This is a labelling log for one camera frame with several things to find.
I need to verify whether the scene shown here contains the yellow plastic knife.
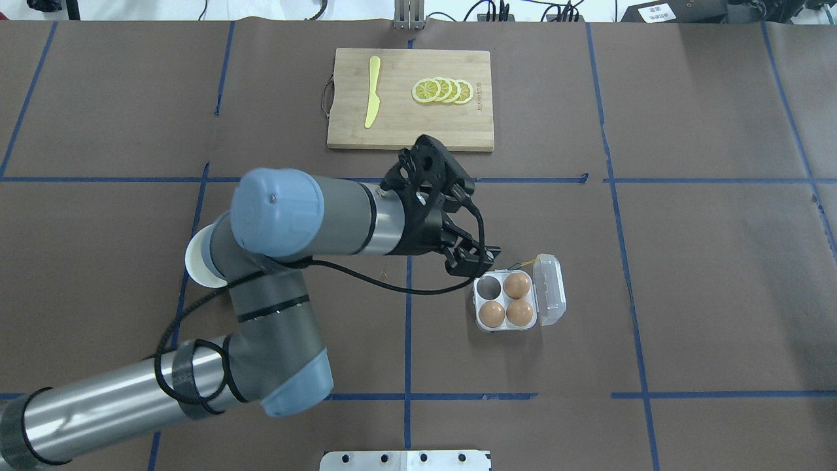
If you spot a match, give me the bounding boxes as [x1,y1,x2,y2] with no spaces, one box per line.
[364,56,381,129]

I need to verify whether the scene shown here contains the brown egg rear slot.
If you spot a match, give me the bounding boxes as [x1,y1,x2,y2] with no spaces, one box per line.
[503,271,532,299]

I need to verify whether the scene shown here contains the bamboo cutting board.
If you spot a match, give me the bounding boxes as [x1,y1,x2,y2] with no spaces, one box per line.
[327,48,494,152]

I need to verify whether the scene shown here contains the white ceramic bowl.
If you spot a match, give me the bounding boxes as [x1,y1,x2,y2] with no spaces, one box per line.
[184,222,228,288]

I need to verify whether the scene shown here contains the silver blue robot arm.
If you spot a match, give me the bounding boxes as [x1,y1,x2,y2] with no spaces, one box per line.
[2,135,502,470]

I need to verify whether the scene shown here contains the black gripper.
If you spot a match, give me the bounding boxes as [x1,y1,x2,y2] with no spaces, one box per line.
[381,134,502,279]

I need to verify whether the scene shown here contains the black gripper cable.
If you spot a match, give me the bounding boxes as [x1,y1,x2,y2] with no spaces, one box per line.
[154,190,488,403]

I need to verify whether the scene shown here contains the brown egg from bowl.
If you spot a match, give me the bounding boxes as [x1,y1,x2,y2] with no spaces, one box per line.
[477,300,506,329]

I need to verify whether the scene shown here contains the clear plastic egg box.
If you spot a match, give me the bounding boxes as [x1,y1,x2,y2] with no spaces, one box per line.
[472,253,567,333]

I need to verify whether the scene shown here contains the brown egg front slot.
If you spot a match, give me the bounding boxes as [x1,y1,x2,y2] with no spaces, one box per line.
[506,299,536,328]

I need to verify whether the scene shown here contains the lemon slice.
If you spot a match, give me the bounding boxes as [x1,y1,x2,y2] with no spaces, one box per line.
[433,77,449,103]
[453,80,475,105]
[442,78,461,103]
[411,78,442,103]

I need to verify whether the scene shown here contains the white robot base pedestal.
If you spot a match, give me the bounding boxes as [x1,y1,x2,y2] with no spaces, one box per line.
[319,449,493,470]

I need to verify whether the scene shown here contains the brown egg slot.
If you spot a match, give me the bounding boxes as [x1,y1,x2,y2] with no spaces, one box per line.
[506,299,536,328]
[503,271,532,299]

